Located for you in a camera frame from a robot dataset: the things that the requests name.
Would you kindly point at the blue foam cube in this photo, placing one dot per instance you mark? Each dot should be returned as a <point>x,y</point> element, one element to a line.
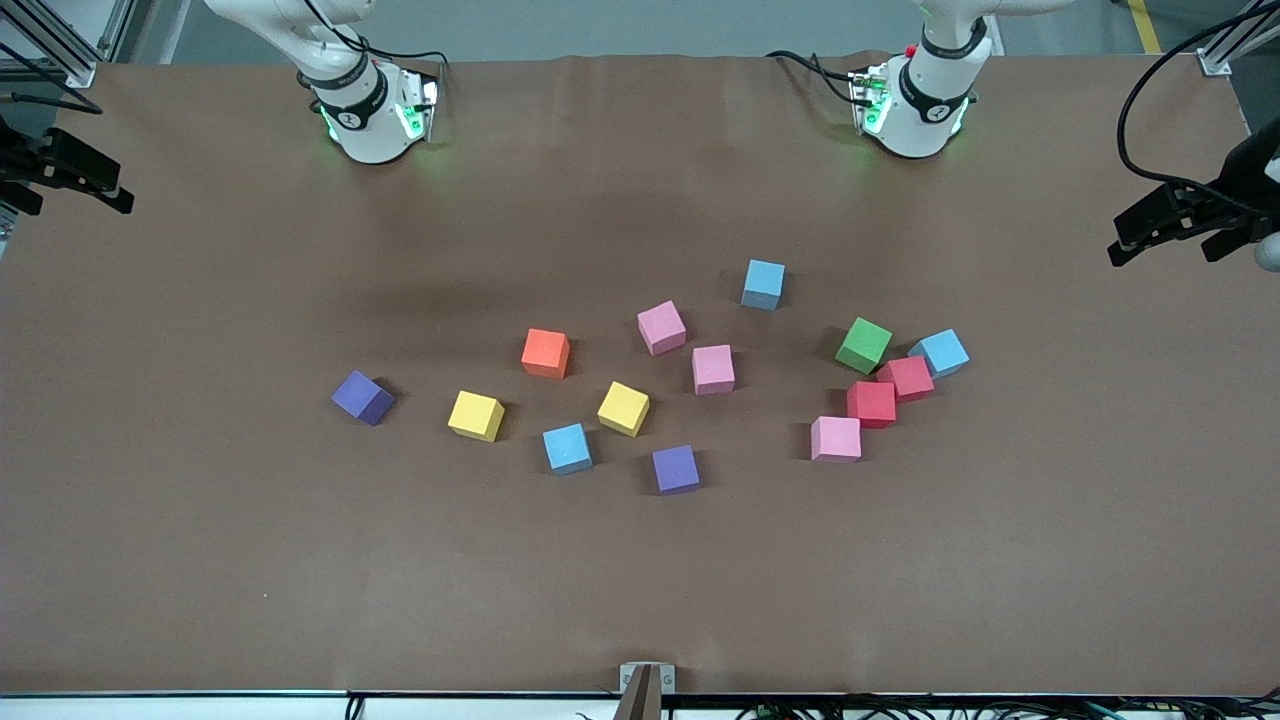
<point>567,448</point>
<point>941,352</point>
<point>763,284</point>

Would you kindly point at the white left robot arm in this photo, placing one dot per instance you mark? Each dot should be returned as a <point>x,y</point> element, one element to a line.
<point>915,125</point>

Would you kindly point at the green foam cube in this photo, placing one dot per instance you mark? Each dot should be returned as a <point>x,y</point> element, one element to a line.
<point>864,345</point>

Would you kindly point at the red foam cube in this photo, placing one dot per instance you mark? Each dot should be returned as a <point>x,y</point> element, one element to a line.
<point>872,403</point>
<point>906,378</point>

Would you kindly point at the yellow foam cube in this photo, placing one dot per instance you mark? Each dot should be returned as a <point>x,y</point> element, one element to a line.
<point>476,416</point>
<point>624,408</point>

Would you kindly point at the pink foam cube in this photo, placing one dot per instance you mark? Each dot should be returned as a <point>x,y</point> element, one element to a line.
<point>836,438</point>
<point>661,327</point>
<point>713,369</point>

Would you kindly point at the white table front rail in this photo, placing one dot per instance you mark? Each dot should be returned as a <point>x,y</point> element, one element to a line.
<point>200,710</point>

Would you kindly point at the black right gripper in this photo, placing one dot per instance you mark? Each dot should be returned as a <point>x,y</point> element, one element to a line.
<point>30,165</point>

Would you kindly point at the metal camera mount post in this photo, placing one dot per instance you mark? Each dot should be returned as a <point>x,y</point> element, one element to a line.
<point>647,690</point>

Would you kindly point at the brown table mat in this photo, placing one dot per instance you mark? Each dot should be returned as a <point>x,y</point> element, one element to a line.
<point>300,560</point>

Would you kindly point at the aluminium frame post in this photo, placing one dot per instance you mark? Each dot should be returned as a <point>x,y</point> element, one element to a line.
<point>1225,55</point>
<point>60,45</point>

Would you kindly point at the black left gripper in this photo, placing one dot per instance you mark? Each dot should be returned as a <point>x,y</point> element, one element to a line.
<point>1213,201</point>

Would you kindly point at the purple foam cube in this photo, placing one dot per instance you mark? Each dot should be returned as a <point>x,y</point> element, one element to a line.
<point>362,397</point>
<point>676,469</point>

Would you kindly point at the orange foam cube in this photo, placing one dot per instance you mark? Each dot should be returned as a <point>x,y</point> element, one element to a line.
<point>546,353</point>

